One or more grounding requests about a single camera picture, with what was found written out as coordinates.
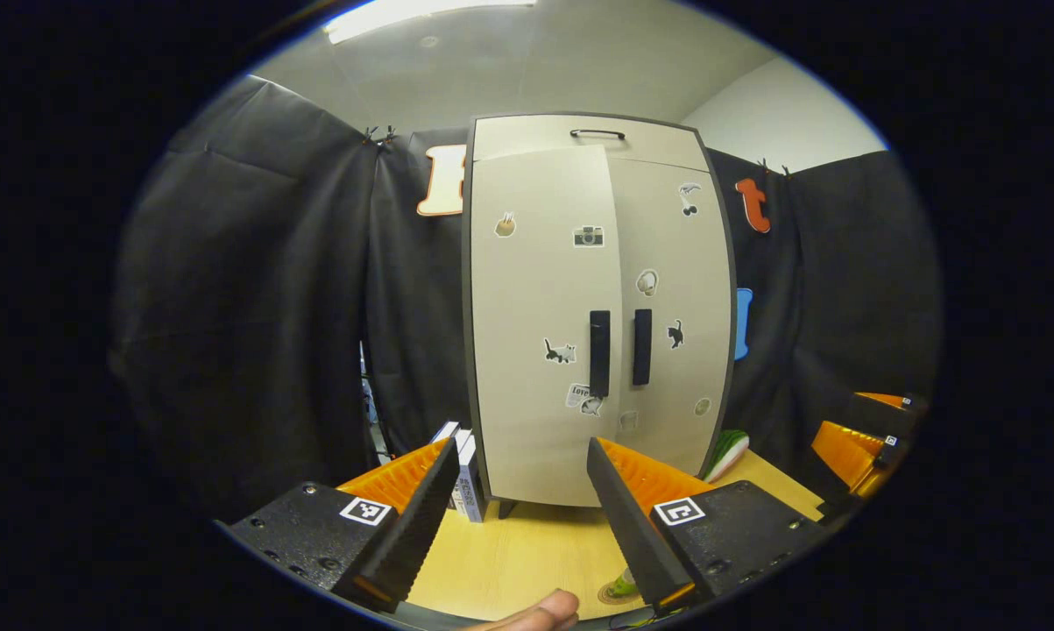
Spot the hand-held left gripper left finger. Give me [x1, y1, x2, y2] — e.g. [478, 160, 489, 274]
[214, 436, 462, 614]

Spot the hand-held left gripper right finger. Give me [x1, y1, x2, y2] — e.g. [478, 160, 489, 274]
[586, 436, 831, 614]

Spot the round cork coaster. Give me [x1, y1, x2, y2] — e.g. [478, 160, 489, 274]
[598, 578, 646, 606]

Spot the white cabinet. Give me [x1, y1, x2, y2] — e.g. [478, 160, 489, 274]
[461, 112, 738, 520]

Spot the white cabinet drawer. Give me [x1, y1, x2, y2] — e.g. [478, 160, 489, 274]
[472, 115, 710, 173]

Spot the dark blue spine book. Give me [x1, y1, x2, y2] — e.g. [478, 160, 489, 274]
[452, 429, 485, 523]

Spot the watermelon slice toy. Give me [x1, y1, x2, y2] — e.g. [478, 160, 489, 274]
[702, 429, 751, 483]

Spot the black backdrop cloth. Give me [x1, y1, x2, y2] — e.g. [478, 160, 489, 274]
[110, 74, 944, 527]

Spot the ceiling light panel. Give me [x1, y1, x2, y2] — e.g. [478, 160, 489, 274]
[323, 0, 536, 45]

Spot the black door handle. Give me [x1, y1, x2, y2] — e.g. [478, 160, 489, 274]
[632, 308, 653, 386]
[589, 310, 612, 398]

